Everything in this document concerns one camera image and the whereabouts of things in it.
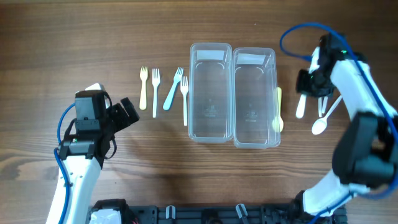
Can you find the clear plastic container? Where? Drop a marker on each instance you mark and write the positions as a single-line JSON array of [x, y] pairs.
[[210, 100], [255, 98]]

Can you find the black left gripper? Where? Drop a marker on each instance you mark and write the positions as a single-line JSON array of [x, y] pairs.
[[124, 120]]

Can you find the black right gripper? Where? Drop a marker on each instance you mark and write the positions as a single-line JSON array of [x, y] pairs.
[[301, 85]]

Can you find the yellow plastic spoon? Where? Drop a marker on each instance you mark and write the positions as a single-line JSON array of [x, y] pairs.
[[278, 123]]

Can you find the yellow plastic fork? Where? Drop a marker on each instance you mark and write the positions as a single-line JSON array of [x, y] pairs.
[[143, 97]]

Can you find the white plastic spoon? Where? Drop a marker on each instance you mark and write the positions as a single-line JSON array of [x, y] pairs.
[[321, 124], [320, 106], [301, 106]]

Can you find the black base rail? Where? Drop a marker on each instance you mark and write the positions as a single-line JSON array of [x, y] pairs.
[[118, 211]]

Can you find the clear plastic container left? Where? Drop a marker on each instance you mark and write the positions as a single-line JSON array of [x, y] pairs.
[[210, 100]]

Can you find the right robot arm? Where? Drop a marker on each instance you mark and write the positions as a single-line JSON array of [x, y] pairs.
[[365, 158]]

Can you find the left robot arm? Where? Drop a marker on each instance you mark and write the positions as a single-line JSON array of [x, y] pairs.
[[83, 148]]

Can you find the light blue plastic fork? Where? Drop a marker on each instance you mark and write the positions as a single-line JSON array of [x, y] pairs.
[[169, 99]]

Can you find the clear plastic container right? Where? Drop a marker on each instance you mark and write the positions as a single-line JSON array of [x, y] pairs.
[[255, 98]]

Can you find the white plastic fork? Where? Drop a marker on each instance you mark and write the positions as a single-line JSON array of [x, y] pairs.
[[184, 88], [155, 84]]

